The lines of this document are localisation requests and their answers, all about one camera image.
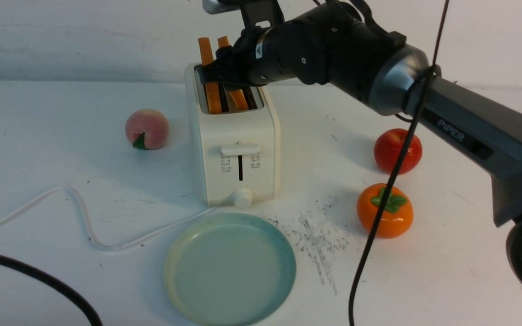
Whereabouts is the light green round plate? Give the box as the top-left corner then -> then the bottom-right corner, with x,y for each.
162,213 -> 298,326

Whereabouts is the red apple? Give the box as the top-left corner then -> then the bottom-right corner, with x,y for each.
373,128 -> 423,175

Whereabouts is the white two-slot toaster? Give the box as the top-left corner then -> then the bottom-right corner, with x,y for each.
185,63 -> 281,208

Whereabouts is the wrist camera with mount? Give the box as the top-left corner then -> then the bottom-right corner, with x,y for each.
202,0 -> 285,29

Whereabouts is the orange persimmon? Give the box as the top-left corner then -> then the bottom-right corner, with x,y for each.
357,183 -> 414,239

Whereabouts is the pink peach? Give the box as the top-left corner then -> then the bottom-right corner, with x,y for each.
125,109 -> 170,150

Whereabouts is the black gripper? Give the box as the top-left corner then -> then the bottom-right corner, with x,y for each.
198,25 -> 295,87

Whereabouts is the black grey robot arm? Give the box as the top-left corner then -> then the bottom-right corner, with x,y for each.
198,0 -> 522,283

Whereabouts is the white toaster power cord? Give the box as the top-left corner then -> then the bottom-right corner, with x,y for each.
0,186 -> 216,251

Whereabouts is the toast slice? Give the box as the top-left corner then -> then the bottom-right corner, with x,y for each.
217,36 -> 249,111
198,38 -> 222,114

